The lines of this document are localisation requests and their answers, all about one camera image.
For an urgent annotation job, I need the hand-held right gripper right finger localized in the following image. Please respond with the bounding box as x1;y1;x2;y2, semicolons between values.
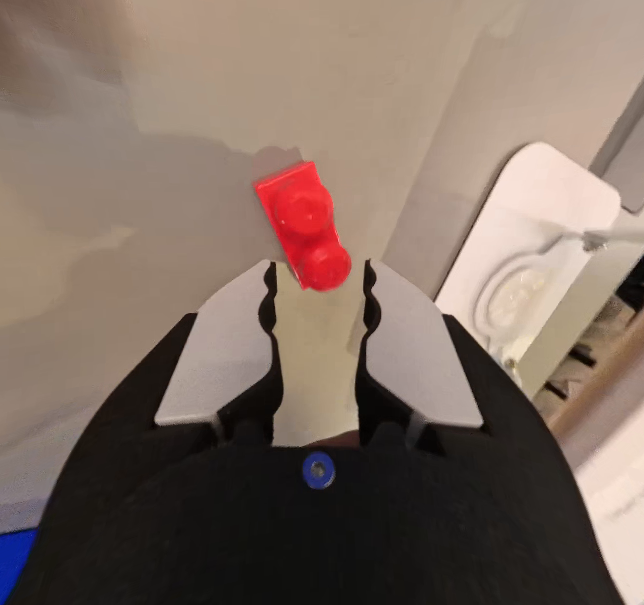
355;259;485;449

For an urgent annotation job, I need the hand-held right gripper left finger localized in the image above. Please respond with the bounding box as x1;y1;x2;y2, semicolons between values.
153;259;285;446

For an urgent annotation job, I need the red two-stud block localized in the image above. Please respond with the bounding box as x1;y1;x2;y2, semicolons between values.
254;161;352;293

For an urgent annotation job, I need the grey desk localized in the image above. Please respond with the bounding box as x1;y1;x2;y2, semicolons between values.
0;0;644;520

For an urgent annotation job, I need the white folding stand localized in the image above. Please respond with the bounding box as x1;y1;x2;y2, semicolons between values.
434;142;644;399

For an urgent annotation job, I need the clear framed instruction sheet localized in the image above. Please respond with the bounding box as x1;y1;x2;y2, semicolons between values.
574;404;644;605

